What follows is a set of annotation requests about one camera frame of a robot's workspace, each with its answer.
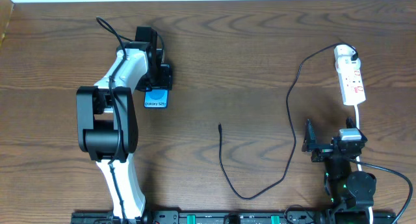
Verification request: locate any black charger cable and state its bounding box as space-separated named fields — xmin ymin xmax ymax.
xmin=217 ymin=42 xmax=359 ymax=201

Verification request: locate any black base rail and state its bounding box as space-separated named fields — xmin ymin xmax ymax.
xmin=70 ymin=209 xmax=396 ymax=224

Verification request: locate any white power strip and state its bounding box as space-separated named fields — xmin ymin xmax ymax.
xmin=334 ymin=44 xmax=367 ymax=106

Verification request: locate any blue Galaxy smartphone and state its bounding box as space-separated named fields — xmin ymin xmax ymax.
xmin=144 ymin=90 xmax=169 ymax=108

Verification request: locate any white charger plug adapter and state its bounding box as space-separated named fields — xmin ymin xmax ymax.
xmin=335 ymin=56 xmax=361 ymax=73

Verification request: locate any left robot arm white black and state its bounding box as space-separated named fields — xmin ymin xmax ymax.
xmin=76 ymin=27 xmax=173 ymax=223

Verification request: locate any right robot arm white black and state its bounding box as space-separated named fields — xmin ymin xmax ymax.
xmin=302 ymin=118 xmax=376 ymax=221

